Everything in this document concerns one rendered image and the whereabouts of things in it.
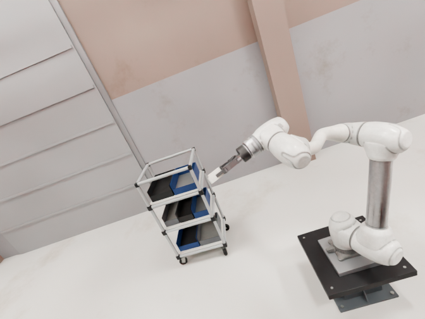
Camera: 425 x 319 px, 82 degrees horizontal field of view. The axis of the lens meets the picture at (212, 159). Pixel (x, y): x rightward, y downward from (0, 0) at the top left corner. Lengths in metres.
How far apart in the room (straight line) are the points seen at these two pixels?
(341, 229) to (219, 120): 2.04
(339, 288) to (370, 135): 0.89
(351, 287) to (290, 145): 1.04
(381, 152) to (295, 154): 0.54
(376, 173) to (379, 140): 0.17
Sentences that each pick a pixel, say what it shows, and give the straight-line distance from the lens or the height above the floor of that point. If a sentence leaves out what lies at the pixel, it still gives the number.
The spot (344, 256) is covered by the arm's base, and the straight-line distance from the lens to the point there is 1.83.
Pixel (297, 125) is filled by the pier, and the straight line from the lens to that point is 3.22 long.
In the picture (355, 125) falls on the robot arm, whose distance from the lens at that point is 1.47.
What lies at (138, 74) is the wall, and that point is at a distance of 3.17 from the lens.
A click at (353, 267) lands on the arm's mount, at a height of 0.33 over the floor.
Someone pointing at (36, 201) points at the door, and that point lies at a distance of 4.29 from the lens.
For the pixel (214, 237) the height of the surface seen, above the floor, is 0.21.
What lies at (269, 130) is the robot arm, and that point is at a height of 1.36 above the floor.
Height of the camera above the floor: 1.75
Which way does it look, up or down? 23 degrees down
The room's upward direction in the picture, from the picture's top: 22 degrees counter-clockwise
